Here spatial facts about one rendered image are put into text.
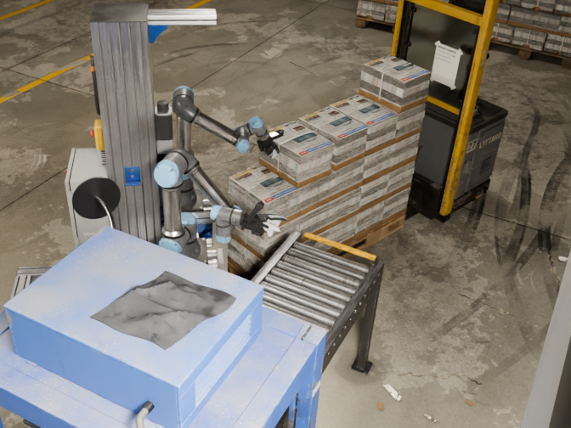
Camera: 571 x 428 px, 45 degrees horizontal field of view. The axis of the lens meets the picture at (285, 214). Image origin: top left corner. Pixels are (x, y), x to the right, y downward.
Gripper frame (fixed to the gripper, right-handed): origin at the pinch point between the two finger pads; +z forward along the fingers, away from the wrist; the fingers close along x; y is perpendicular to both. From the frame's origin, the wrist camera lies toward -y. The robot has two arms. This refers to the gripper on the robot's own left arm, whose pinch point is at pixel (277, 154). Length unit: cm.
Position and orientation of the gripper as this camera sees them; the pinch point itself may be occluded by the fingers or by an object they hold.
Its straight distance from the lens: 422.2
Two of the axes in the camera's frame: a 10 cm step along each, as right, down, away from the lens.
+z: 3.3, 5.3, 7.8
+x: 6.7, 4.6, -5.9
